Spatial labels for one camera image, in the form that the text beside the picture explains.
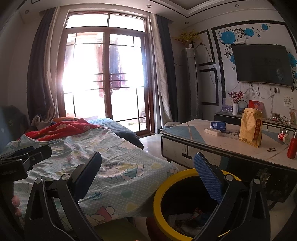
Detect yellow rimmed black bin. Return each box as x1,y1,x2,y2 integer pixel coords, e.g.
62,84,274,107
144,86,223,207
153,168,247,240

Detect green cloth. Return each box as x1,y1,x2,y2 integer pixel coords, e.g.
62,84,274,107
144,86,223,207
93,217,152,241

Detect white printed plastic bag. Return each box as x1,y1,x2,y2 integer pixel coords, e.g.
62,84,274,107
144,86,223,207
167,213,194,229

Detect yellow artificial flowers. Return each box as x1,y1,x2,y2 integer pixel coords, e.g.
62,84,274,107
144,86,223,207
174,29,202,43

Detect blue tissue packet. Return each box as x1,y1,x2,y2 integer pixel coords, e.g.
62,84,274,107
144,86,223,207
210,121,227,131

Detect red bottle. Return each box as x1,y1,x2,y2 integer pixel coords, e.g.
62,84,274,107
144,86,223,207
287,130,297,160

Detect red gift box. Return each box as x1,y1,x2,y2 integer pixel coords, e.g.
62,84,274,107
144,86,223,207
249,100,264,113

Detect red printed blanket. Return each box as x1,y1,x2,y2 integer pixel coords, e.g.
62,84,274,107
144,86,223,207
23,118,102,140

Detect red white can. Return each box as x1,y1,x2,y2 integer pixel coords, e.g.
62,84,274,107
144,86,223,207
278,128,289,142

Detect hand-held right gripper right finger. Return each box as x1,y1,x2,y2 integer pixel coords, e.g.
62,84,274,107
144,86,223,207
192,152,271,241

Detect kraft paper bag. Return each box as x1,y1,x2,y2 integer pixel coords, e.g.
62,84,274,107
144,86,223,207
239,108,263,148

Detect blue quilted bed cover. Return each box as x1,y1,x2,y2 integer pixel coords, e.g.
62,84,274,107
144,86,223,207
88,118,144,149

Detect black wall television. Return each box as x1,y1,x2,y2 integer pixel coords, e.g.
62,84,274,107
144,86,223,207
231,44,294,88

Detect white flat box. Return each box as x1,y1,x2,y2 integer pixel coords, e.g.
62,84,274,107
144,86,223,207
204,127,222,136

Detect cartoon printed bed sheet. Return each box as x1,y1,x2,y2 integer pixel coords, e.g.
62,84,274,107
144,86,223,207
5,128,179,230

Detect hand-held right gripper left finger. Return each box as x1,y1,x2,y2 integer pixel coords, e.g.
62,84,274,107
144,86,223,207
24,151,102,241

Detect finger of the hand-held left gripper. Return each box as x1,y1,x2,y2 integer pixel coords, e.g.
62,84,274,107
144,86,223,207
22,145,53,171
0,146,35,160

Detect marble top coffee table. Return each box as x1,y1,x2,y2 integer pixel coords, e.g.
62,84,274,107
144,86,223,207
160,119,297,202

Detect blue white plastic bucket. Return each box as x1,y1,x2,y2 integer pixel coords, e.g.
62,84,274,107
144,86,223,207
164,121,182,129

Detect grey cloth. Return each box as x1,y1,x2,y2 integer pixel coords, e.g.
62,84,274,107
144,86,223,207
31,115,56,131

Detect white paper note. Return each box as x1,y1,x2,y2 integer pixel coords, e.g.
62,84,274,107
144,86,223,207
283,93,296,105

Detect dark blue curtain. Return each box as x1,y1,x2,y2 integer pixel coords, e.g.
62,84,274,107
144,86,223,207
155,14,179,126
27,7,56,117

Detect person's left hand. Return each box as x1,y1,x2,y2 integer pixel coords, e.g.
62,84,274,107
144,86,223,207
12,196,23,217

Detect grey standing air conditioner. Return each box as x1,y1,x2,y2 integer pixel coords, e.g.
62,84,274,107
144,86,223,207
181,47,200,121

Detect black television cabinet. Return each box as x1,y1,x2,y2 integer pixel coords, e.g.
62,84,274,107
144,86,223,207
214,111,297,133

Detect brown framed glass door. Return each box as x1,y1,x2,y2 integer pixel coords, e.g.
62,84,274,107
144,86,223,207
56,9,156,135

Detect dark headboard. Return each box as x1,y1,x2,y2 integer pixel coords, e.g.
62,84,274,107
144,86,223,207
0,105,30,149

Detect beige curtain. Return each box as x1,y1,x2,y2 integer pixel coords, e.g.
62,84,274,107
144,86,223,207
45,7,70,126
148,14,173,133

